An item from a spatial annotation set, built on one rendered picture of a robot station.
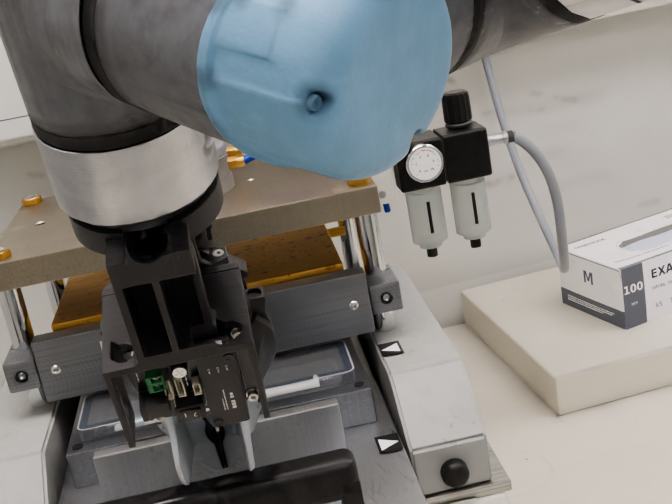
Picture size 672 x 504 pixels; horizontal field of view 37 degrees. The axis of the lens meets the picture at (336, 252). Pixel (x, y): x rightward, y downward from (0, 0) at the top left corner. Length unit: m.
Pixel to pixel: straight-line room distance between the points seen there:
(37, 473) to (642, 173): 0.98
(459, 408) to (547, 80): 0.76
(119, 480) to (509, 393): 0.62
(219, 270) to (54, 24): 0.18
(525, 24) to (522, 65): 0.92
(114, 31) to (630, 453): 0.78
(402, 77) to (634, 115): 1.10
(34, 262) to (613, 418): 0.64
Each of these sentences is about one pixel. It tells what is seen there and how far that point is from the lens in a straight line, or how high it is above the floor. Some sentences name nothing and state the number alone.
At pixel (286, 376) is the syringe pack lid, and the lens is 0.68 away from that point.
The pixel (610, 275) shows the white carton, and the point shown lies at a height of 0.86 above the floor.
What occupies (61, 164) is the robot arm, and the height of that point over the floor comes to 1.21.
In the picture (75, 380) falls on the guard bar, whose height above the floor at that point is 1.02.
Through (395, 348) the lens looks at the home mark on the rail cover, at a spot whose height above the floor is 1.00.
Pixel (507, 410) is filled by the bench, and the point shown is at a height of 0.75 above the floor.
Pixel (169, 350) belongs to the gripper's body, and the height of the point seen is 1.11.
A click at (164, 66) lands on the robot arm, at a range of 0.34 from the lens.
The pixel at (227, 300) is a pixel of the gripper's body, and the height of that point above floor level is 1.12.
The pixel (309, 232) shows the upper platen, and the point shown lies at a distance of 0.79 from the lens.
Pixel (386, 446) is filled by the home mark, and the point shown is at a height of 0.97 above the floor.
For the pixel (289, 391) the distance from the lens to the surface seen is 0.67.
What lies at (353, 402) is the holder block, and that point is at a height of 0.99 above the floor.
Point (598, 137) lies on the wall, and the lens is 1.40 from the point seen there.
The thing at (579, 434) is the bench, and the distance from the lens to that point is 1.08.
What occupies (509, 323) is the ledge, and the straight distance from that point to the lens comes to 1.23.
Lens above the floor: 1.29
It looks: 18 degrees down
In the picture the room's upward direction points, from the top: 11 degrees counter-clockwise
